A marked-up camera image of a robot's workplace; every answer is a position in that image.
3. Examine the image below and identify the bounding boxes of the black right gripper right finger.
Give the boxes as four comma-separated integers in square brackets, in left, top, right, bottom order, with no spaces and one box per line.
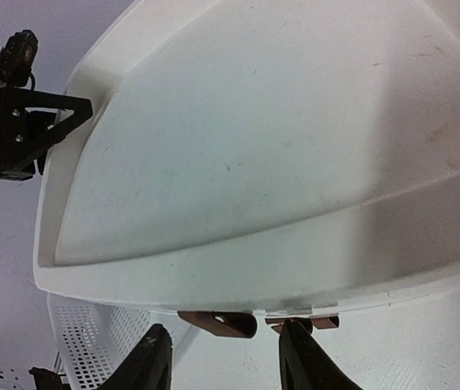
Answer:
[279,320,361,390]

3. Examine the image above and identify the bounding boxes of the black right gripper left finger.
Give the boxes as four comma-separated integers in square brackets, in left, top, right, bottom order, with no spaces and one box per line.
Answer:
[106,323,172,390]

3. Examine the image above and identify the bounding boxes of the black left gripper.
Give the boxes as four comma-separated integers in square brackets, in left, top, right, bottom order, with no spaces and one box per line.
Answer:
[0,87,93,181]

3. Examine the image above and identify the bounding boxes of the white drawer storage box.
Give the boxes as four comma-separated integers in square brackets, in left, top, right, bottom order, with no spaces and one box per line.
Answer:
[33,1,460,316]

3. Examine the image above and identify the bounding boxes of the white perforated plastic basket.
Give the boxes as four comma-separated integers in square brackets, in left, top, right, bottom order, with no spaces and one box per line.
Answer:
[47,294,198,389]

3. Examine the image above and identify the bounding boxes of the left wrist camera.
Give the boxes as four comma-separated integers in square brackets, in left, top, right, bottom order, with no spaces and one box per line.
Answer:
[0,29,38,90]

